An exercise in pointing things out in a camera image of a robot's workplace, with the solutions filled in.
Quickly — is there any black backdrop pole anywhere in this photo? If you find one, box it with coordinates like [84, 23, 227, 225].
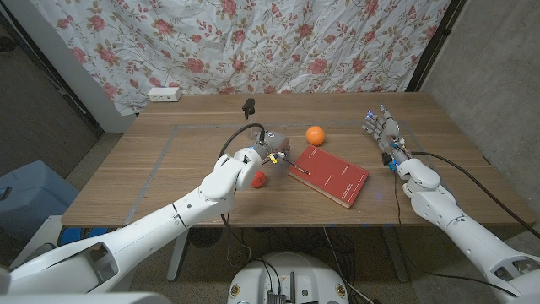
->
[405, 0, 467, 93]

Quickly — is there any clear spray bottle black top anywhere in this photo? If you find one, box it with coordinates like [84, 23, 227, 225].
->
[241, 97, 261, 139]

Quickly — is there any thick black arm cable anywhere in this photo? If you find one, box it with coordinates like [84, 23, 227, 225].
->
[217, 122, 267, 263]
[411, 150, 540, 240]

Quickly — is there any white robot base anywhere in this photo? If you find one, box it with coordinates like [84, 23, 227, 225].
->
[227, 252, 350, 304]

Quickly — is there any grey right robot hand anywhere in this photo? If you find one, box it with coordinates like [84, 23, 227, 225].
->
[361, 104, 408, 160]

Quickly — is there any blue black floor object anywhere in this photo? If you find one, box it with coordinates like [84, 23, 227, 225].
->
[57, 227, 109, 247]

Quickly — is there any black round floor fan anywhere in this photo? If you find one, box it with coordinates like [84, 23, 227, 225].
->
[187, 227, 224, 248]

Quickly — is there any orange fruit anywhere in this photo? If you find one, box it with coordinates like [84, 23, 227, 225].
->
[305, 125, 327, 147]

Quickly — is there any person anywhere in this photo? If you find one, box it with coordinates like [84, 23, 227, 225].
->
[12, 242, 56, 268]

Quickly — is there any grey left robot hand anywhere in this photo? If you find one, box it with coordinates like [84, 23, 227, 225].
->
[251, 129, 291, 166]

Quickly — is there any black mechanical pencil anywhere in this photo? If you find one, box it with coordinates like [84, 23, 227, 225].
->
[281, 156, 313, 175]

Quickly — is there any blue storage bin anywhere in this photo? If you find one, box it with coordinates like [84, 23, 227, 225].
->
[0, 160, 81, 242]

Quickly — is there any white floor cable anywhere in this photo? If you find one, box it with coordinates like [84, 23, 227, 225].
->
[322, 227, 375, 304]

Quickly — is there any metal table leg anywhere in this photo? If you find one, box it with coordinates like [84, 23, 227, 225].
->
[166, 227, 191, 282]
[381, 225, 410, 283]

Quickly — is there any white power strip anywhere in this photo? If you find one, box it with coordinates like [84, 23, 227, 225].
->
[147, 86, 183, 103]

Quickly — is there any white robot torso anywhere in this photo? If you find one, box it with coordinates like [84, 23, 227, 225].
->
[0, 291, 172, 304]

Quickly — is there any floral fabric backdrop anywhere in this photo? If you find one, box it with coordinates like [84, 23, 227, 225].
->
[29, 0, 452, 117]

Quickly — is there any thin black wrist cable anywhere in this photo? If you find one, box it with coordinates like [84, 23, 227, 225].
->
[393, 170, 402, 228]

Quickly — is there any red notebook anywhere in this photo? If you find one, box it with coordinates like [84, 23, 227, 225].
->
[288, 144, 370, 210]

